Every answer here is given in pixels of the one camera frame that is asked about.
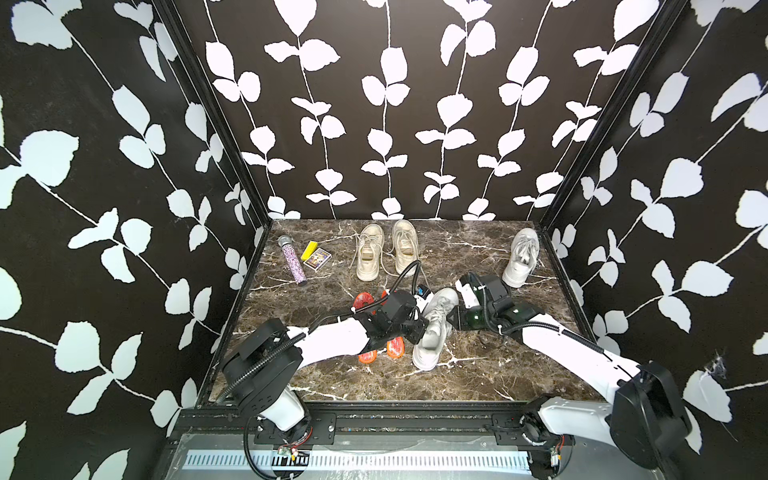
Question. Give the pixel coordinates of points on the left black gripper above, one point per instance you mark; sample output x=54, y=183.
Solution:
x=419, y=325

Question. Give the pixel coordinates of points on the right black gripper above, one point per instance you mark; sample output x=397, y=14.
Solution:
x=458, y=315

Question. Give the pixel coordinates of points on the red orange insole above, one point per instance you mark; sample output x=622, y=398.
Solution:
x=361, y=300

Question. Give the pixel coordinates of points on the white sneaker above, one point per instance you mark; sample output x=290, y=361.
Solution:
x=524, y=255
x=427, y=351

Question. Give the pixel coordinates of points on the beige lace sneaker one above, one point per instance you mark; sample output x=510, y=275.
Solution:
x=405, y=244
x=369, y=252

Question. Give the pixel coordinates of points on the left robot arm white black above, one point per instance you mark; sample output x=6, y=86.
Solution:
x=259, y=371

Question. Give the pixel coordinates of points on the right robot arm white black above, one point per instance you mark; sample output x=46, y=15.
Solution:
x=640, y=411

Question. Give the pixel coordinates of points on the purple card box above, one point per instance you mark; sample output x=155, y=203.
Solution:
x=318, y=259

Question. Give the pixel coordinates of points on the yellow small block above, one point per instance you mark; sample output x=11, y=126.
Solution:
x=310, y=248

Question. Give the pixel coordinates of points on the purple glitter bottle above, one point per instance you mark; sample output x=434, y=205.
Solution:
x=292, y=259

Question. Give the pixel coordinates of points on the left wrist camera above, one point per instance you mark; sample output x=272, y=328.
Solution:
x=423, y=292

